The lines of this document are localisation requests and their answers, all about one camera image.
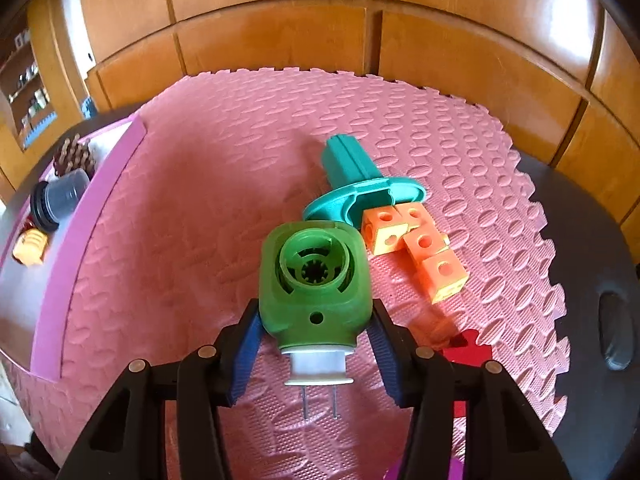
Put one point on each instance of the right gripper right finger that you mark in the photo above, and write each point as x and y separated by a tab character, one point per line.
393	347

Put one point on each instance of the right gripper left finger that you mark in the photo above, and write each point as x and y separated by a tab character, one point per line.
237	346

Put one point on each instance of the red small block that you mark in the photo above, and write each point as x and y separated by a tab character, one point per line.
464	349

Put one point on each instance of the green plug-in device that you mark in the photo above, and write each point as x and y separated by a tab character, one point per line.
315	299

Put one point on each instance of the teal plastic holder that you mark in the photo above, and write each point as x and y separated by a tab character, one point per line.
357	184

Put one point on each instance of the pink storage box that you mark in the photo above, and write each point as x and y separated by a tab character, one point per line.
35	299

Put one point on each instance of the yellow plastic gadget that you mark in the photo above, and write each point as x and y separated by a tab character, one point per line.
30	247

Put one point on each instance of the brown wooden-pin hairbrush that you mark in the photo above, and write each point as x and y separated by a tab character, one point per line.
73	154

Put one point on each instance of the blue foam piece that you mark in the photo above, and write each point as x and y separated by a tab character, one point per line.
88	108

